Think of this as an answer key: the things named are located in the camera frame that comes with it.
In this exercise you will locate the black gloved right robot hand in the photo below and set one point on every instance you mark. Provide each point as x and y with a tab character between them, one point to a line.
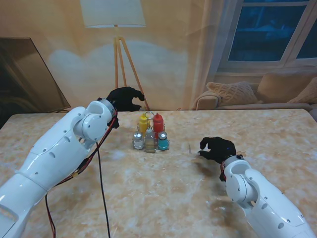
220	150

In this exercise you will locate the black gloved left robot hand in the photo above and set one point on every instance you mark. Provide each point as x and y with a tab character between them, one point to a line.
122	98

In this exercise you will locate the yellow mustard squeeze bottle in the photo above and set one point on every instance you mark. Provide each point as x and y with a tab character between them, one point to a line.
143	124

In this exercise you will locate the red ketchup squeeze bottle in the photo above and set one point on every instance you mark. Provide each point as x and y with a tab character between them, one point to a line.
158	124

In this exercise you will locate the clear salt shaker silver cap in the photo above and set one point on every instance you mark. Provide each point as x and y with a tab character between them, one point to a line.
138	142

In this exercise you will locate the clear square oil bottle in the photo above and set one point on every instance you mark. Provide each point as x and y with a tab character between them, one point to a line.
150	142

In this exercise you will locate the teal shaker with silver cap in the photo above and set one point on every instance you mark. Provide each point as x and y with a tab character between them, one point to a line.
163	144

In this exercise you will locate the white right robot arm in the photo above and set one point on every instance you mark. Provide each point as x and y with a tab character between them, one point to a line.
262	198

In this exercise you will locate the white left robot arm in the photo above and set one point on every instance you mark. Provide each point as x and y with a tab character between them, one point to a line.
49	161

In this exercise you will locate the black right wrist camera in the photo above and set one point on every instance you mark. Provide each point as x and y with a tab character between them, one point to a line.
223	174

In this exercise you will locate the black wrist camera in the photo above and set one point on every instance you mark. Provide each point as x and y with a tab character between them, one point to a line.
114	123
223	174

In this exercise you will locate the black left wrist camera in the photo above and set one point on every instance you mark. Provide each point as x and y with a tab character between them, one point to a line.
114	123

